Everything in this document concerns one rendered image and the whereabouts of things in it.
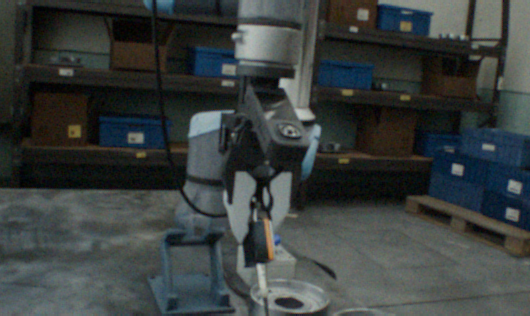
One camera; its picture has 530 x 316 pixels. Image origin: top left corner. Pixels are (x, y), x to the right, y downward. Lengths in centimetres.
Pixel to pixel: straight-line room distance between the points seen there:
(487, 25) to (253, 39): 552
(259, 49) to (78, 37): 397
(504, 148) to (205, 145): 353
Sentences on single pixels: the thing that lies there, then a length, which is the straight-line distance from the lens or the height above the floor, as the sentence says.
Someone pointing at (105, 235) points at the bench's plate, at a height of 80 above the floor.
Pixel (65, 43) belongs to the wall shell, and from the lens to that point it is 456.
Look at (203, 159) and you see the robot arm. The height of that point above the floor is 94.
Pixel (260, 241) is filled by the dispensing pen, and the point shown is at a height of 93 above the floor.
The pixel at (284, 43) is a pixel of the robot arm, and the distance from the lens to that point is 63.
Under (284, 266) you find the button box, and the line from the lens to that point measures 86.
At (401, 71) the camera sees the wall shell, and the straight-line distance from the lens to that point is 547.
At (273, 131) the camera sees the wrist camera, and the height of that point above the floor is 107.
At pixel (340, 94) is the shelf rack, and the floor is 96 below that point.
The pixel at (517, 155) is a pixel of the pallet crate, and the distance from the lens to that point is 439.
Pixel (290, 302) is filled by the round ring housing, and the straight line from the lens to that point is 77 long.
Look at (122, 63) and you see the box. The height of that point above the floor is 106.
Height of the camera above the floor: 113
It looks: 10 degrees down
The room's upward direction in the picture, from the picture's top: 5 degrees clockwise
